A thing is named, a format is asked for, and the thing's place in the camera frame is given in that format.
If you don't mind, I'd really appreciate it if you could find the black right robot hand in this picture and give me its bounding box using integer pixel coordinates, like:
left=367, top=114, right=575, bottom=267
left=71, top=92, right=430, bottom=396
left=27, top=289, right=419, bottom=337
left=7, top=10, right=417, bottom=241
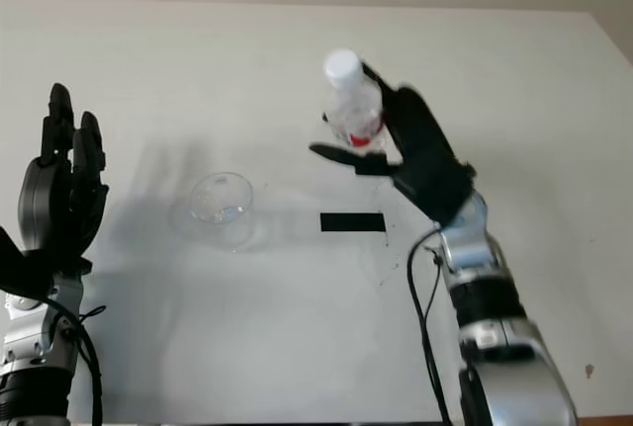
left=309, top=60, right=479, bottom=226

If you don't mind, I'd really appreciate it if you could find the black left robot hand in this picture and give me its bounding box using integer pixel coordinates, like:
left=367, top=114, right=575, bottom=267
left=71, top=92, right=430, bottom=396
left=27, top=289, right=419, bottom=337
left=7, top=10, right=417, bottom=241
left=16, top=81, right=111, bottom=275

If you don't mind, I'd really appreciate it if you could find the clear water bottle red label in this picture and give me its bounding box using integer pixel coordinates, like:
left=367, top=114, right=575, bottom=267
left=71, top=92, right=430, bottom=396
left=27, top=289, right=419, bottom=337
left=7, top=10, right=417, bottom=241
left=322, top=48, right=388, bottom=151

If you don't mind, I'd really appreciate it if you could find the clear glass cup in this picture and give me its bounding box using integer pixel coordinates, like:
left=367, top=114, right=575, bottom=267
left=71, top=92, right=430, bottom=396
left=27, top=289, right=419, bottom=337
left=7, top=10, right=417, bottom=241
left=189, top=170, right=256, bottom=255

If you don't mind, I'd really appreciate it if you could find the black tape rectangle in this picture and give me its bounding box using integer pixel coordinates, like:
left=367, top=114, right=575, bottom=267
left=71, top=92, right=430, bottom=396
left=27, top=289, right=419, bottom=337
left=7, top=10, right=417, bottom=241
left=318, top=212, right=387, bottom=234

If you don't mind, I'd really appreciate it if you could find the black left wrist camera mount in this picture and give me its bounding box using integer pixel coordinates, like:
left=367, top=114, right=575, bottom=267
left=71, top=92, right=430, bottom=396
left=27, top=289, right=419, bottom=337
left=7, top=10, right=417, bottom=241
left=0, top=224, right=56, bottom=299

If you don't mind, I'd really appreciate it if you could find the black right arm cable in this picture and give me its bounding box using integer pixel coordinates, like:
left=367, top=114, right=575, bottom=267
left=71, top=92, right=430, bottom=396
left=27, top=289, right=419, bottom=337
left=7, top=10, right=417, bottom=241
left=407, top=226, right=452, bottom=426

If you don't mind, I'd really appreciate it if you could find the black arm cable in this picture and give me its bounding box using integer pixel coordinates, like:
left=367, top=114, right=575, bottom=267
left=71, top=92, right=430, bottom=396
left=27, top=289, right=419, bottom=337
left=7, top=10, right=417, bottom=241
left=43, top=297, right=108, bottom=426
left=407, top=226, right=452, bottom=426

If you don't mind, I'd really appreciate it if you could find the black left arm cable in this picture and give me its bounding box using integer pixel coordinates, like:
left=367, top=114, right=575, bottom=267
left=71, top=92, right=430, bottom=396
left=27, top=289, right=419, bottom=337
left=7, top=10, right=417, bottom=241
left=43, top=297, right=108, bottom=426

